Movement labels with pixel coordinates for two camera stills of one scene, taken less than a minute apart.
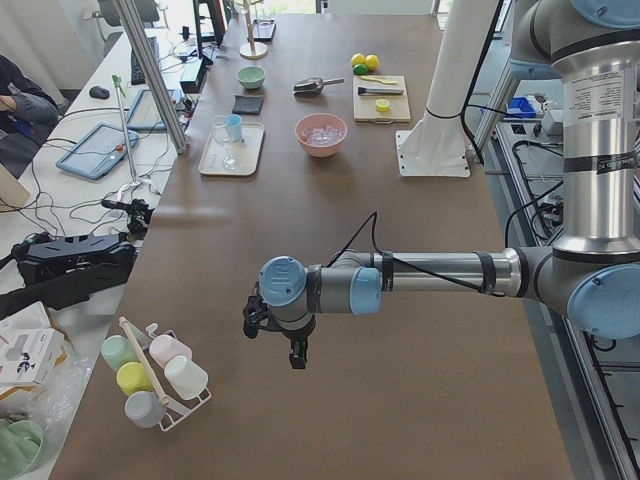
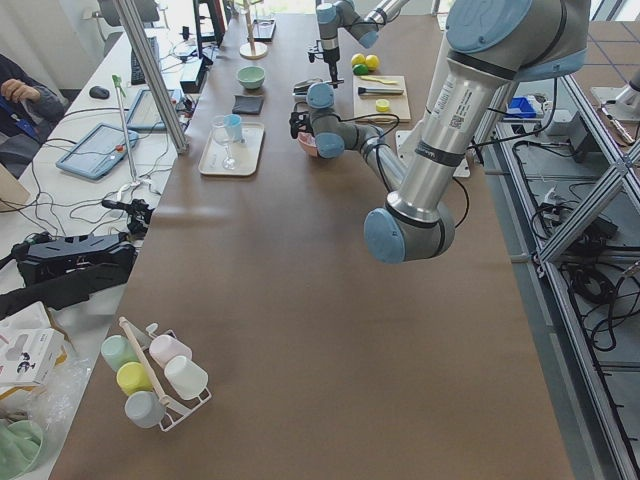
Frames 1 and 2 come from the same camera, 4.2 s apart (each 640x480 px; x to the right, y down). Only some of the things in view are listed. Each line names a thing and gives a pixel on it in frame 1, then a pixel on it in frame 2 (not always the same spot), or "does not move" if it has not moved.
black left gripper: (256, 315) -> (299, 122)
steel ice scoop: (313, 86) does not move
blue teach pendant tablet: (97, 152) does not move
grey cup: (144, 409) does not move
